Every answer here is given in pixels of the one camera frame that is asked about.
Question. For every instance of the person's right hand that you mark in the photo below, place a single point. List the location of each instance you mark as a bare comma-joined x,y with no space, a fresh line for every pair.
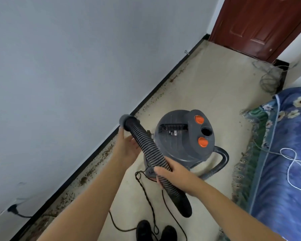
180,178

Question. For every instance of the person's left hand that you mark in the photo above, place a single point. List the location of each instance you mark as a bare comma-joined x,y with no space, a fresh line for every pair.
126,150

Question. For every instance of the grey vacuum cleaner orange knobs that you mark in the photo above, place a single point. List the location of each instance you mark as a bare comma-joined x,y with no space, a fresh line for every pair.
175,148

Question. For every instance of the brown dirt debris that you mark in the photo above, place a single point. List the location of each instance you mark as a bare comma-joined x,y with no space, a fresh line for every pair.
90,170

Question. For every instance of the person's left forearm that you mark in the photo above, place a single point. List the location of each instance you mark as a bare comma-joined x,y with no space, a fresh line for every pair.
90,205

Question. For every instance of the person's right forearm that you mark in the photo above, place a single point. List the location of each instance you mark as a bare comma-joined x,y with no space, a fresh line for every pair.
228,215

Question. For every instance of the black skirting board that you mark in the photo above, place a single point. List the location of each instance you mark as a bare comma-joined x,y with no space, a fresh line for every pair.
90,158

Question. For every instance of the green lace bed skirt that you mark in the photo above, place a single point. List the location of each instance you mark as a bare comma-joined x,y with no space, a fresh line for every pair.
250,153

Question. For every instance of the blue floral bed blanket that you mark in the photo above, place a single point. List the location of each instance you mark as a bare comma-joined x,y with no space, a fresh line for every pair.
278,185

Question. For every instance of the red-brown wooden door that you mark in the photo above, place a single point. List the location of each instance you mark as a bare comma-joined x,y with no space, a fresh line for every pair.
253,22

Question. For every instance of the metal wall door stopper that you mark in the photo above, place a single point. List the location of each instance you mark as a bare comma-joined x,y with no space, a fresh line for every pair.
186,52

